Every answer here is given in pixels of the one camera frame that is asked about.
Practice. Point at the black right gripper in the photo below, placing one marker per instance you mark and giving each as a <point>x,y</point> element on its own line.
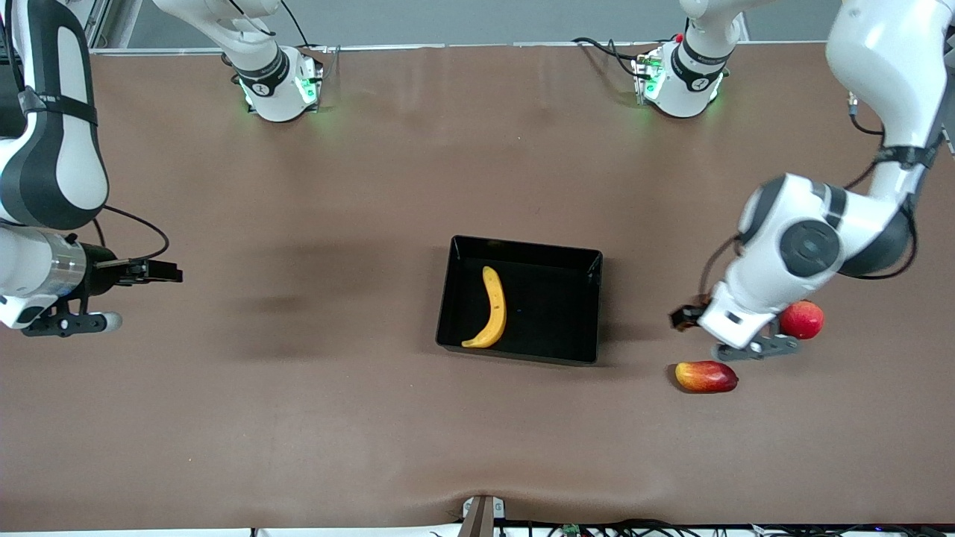
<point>102,269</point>

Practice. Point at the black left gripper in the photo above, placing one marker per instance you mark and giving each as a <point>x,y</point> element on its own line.
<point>683,318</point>

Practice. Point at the black rectangular plastic tray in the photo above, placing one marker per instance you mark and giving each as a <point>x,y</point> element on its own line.
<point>568,328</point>

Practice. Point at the yellow banana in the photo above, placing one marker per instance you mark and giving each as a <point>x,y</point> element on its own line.
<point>496,306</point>

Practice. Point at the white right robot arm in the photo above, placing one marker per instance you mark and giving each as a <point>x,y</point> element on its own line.
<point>67,112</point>

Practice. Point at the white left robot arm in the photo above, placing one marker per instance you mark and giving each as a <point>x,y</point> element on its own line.
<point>880,52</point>

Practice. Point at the red yellow mango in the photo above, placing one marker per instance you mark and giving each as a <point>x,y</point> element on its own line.
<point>705,377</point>

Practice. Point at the aluminium frame struts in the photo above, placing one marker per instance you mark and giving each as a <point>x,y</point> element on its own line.
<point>97,26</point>

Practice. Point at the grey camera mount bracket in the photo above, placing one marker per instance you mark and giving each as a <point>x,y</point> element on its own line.
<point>481,514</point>

